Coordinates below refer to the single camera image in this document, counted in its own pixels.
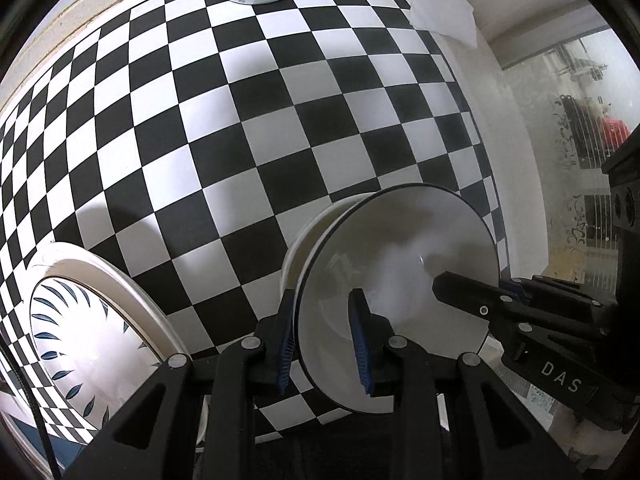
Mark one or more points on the white tissue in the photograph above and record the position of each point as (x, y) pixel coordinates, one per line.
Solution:
(445, 5)

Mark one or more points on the glass sliding door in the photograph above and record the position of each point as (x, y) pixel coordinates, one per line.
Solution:
(565, 135)

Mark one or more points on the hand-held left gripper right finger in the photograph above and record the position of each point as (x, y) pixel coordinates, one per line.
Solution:
(360, 345)

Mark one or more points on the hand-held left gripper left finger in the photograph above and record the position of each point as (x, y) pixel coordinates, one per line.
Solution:
(286, 355)

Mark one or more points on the white plate with dark stripes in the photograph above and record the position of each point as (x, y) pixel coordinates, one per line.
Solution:
(85, 340)

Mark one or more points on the white plate with small marks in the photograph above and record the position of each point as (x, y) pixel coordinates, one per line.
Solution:
(125, 270)

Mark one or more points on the plain white bowl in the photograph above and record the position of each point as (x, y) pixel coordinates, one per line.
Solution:
(305, 250)

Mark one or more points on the white bowl with dark rim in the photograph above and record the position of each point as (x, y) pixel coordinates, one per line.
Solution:
(410, 240)

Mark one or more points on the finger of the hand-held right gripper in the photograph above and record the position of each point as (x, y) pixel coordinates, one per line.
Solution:
(465, 295)
(565, 302)

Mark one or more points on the black and white checkered cloth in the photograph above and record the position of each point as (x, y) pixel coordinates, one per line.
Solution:
(200, 110)

